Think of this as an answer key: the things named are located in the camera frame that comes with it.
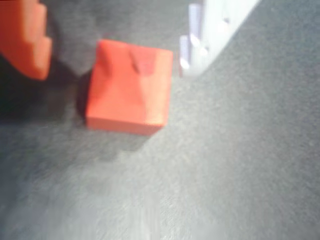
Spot red cube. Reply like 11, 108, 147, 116
85, 39, 174, 137

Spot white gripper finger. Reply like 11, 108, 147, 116
179, 0, 261, 78

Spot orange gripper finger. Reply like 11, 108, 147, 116
0, 0, 53, 81

